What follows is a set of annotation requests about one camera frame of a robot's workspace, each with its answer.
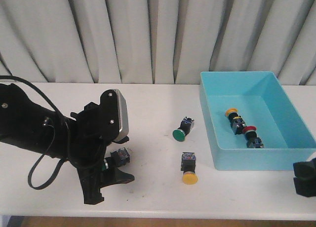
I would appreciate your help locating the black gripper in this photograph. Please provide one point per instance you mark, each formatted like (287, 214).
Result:
(87, 148)

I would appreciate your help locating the red push button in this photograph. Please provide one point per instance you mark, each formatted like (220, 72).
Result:
(252, 140)

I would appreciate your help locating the yellow push button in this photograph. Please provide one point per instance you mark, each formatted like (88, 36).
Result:
(188, 166)
(236, 121)

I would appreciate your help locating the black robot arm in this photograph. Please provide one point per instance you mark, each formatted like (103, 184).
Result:
(30, 126)

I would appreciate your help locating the light blue plastic box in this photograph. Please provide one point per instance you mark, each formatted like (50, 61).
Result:
(262, 102)

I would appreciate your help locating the green push button left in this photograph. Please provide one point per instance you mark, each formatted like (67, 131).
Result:
(117, 159)

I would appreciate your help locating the green push button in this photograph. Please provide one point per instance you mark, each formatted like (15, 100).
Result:
(181, 132)
(117, 159)

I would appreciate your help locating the green push button right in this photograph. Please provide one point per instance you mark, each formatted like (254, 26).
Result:
(181, 132)

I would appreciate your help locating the grey pleated curtain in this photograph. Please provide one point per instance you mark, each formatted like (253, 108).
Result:
(156, 41)

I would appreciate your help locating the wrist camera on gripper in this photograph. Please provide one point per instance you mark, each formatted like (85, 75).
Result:
(113, 117)

